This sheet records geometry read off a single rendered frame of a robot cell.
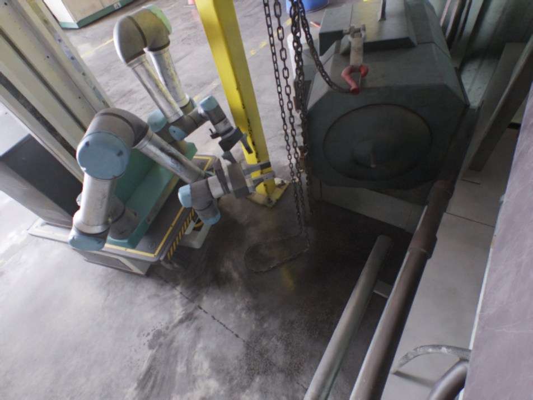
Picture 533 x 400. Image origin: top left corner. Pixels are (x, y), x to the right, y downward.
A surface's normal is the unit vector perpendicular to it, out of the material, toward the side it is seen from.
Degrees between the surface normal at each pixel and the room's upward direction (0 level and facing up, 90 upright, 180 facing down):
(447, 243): 0
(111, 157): 84
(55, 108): 90
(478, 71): 90
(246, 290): 0
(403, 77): 0
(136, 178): 90
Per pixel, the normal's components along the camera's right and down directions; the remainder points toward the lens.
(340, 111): -0.25, 0.77
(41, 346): -0.21, -0.63
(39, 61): 0.93, 0.11
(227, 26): 0.80, 0.32
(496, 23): -0.56, 0.70
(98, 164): 0.18, 0.65
